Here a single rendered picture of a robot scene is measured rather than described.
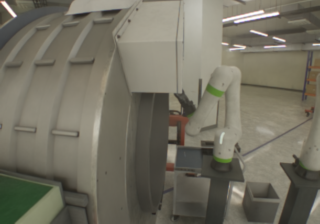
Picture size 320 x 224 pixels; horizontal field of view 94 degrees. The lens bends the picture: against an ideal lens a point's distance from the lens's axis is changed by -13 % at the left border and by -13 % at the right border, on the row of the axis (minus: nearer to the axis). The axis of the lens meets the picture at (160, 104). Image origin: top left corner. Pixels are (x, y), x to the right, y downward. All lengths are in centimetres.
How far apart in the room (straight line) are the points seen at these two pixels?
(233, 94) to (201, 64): 286
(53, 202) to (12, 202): 7
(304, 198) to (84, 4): 157
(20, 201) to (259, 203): 197
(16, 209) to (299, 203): 141
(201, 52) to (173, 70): 357
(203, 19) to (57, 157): 399
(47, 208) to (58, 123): 18
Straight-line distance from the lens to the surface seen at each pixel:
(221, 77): 102
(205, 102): 109
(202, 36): 407
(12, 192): 42
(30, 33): 72
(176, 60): 44
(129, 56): 46
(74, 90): 44
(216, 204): 136
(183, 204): 206
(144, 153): 63
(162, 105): 136
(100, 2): 69
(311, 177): 134
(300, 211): 149
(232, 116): 122
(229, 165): 120
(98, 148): 37
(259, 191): 236
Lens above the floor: 156
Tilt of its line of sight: 12 degrees down
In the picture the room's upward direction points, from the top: straight up
